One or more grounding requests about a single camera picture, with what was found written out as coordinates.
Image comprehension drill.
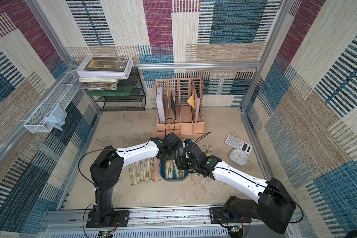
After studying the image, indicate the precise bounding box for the chopsticks green label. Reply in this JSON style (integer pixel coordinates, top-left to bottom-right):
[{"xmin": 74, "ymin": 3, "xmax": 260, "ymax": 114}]
[{"xmin": 203, "ymin": 145, "xmax": 209, "ymax": 157}]

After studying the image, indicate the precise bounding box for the teal plastic storage box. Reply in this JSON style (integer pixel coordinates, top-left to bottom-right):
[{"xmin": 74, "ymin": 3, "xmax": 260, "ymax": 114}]
[{"xmin": 159, "ymin": 147, "xmax": 189, "ymax": 181}]

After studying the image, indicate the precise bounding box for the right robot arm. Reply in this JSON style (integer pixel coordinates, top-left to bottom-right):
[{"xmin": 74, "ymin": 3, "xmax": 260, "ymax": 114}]
[{"xmin": 176, "ymin": 140, "xmax": 297, "ymax": 234}]

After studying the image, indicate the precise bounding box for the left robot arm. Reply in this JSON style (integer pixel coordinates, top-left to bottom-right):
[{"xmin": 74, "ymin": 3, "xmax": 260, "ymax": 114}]
[{"xmin": 85, "ymin": 133, "xmax": 181, "ymax": 228}]

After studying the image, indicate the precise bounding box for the white box in organizer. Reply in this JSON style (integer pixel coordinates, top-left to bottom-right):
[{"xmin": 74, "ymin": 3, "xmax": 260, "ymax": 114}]
[{"xmin": 156, "ymin": 87, "xmax": 166, "ymax": 124}]

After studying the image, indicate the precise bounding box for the pink desktop file organizer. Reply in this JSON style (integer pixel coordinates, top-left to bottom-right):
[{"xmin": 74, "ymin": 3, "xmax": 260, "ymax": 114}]
[{"xmin": 155, "ymin": 78, "xmax": 206, "ymax": 139}]

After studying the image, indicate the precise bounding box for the white round alarm clock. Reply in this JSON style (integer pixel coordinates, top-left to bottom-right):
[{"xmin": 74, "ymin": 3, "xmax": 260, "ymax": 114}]
[{"xmin": 229, "ymin": 148, "xmax": 248, "ymax": 166}]

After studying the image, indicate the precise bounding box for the yellow paper in organizer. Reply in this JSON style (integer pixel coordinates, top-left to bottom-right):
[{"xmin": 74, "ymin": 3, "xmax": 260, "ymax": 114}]
[{"xmin": 187, "ymin": 94, "xmax": 195, "ymax": 110}]

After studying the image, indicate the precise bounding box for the white calculator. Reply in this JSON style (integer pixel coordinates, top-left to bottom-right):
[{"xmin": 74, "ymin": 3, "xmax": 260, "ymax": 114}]
[{"xmin": 225, "ymin": 135, "xmax": 252, "ymax": 155}]

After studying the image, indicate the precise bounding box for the pink folder in organizer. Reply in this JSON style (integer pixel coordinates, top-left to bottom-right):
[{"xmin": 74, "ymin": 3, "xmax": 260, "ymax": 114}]
[{"xmin": 193, "ymin": 89, "xmax": 201, "ymax": 123}]

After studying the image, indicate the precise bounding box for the green folder on shelf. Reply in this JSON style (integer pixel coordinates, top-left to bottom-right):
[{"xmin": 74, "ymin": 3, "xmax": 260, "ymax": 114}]
[{"xmin": 87, "ymin": 88, "xmax": 133, "ymax": 97}]

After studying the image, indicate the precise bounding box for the stack of colourful magazines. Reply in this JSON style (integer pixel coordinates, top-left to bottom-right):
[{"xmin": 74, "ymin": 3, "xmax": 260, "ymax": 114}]
[{"xmin": 74, "ymin": 78, "xmax": 119, "ymax": 90}]

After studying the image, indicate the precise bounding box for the large white book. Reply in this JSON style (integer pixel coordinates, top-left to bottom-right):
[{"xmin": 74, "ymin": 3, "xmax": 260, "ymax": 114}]
[{"xmin": 75, "ymin": 56, "xmax": 134, "ymax": 79}]

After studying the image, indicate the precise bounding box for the crumpled white tissue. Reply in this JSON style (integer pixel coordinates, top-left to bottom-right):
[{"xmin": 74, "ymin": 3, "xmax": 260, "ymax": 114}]
[{"xmin": 45, "ymin": 105, "xmax": 67, "ymax": 131}]

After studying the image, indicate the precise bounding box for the black wire mesh shelf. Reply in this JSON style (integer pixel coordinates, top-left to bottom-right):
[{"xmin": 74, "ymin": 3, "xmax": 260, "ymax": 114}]
[{"xmin": 86, "ymin": 67, "xmax": 146, "ymax": 112}]

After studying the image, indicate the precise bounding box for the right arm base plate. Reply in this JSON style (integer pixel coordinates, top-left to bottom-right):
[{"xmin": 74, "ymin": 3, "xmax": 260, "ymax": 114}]
[{"xmin": 209, "ymin": 207, "xmax": 252, "ymax": 224}]

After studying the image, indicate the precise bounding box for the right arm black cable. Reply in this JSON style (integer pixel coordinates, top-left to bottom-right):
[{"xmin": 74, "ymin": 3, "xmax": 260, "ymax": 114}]
[{"xmin": 193, "ymin": 131, "xmax": 304, "ymax": 224}]

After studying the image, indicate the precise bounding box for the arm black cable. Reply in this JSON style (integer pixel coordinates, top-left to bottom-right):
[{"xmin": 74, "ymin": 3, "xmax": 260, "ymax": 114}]
[
  {"xmin": 193, "ymin": 131, "xmax": 304, "ymax": 224},
  {"xmin": 78, "ymin": 117, "xmax": 176, "ymax": 238}
]

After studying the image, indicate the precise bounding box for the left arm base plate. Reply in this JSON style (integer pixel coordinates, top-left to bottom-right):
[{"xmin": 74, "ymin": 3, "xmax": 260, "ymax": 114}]
[{"xmin": 85, "ymin": 210, "xmax": 130, "ymax": 229}]

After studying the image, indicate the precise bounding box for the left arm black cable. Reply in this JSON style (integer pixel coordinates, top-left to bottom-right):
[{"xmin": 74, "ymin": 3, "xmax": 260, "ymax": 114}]
[{"xmin": 78, "ymin": 117, "xmax": 176, "ymax": 238}]

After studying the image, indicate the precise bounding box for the white wire wall basket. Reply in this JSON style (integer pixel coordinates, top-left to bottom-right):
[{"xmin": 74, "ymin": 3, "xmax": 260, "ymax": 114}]
[{"xmin": 24, "ymin": 71, "xmax": 78, "ymax": 133}]

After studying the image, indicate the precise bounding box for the aluminium front rail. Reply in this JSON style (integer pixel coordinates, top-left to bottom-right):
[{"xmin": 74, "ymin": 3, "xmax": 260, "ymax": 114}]
[{"xmin": 41, "ymin": 205, "xmax": 295, "ymax": 230}]

